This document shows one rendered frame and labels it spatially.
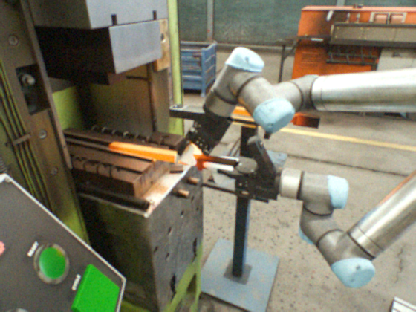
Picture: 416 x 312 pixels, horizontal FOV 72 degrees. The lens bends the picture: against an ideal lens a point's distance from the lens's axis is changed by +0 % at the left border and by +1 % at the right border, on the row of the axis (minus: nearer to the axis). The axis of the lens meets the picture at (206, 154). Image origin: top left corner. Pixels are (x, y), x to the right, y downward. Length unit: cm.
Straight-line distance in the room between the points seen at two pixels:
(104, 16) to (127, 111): 58
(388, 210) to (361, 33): 347
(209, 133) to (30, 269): 48
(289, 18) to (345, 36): 436
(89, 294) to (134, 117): 78
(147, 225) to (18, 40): 51
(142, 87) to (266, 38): 743
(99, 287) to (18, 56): 46
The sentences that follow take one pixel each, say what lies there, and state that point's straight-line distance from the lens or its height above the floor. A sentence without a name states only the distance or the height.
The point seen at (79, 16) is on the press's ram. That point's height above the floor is 139.
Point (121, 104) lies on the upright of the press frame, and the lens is 118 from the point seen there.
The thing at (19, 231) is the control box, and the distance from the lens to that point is 47.
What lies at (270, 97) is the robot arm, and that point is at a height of 124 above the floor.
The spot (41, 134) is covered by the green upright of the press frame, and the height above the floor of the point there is 114.
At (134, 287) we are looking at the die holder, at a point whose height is 53.
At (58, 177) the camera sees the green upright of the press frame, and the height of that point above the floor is 102.
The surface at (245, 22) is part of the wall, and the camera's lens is 851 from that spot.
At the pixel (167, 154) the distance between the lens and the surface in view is 83.
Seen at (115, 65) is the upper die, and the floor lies 129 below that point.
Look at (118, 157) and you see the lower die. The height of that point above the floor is 99.
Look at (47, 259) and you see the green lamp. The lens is 48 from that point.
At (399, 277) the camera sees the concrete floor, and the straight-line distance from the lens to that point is 211.
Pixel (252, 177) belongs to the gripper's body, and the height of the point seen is 101.
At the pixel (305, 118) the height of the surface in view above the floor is 101.
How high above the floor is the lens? 142
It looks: 29 degrees down
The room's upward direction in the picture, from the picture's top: straight up
